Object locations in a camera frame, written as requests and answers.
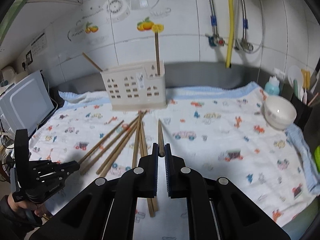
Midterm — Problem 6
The wooden chopstick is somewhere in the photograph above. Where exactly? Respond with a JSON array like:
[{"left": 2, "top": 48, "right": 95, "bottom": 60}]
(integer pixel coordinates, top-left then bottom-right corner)
[
  {"left": 139, "top": 112, "right": 156, "bottom": 218},
  {"left": 158, "top": 120, "right": 165, "bottom": 158},
  {"left": 78, "top": 120, "right": 124, "bottom": 164},
  {"left": 79, "top": 117, "right": 138, "bottom": 176},
  {"left": 132, "top": 112, "right": 143, "bottom": 168},
  {"left": 82, "top": 53, "right": 103, "bottom": 72},
  {"left": 139, "top": 121, "right": 159, "bottom": 217},
  {"left": 96, "top": 120, "right": 138, "bottom": 175},
  {"left": 155, "top": 31, "right": 161, "bottom": 76}
]

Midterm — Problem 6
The person left hand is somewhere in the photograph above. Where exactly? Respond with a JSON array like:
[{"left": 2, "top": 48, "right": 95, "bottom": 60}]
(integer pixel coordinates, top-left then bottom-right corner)
[{"left": 7, "top": 193, "right": 48, "bottom": 217}]

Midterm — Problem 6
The white microwave oven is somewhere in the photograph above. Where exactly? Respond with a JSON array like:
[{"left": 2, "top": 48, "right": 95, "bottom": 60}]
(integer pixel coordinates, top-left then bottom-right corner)
[{"left": 1, "top": 71, "right": 54, "bottom": 139}]

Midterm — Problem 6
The printed white cloth mat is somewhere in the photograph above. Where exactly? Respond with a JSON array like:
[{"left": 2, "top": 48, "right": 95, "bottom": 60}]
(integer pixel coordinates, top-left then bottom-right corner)
[{"left": 29, "top": 82, "right": 319, "bottom": 239}]

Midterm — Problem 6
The white ceramic bowl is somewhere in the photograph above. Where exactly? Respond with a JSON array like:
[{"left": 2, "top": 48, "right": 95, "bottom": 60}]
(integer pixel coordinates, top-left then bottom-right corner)
[{"left": 264, "top": 95, "right": 297, "bottom": 130}]

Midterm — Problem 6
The cream plastic utensil holder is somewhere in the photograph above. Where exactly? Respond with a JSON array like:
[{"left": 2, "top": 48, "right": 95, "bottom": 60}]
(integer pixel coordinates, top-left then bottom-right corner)
[{"left": 100, "top": 61, "right": 167, "bottom": 111}]

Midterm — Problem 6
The black utensil caddy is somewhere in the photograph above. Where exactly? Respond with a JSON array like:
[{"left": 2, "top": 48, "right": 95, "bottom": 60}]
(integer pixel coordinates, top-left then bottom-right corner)
[{"left": 281, "top": 83, "right": 319, "bottom": 132}]

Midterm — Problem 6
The teal soap bottle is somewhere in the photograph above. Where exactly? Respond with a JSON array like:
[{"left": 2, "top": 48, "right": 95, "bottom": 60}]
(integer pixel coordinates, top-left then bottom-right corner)
[{"left": 264, "top": 76, "right": 280, "bottom": 95}]

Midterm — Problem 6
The braided steel hose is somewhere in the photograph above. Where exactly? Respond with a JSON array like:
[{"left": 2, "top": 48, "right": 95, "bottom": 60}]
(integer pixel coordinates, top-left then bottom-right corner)
[
  {"left": 236, "top": 0, "right": 254, "bottom": 52},
  {"left": 204, "top": 0, "right": 226, "bottom": 48}
]

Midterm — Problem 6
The yellow gas hose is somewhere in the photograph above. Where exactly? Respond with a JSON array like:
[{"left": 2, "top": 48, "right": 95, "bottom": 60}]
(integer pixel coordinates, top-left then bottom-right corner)
[{"left": 226, "top": 0, "right": 235, "bottom": 68}]

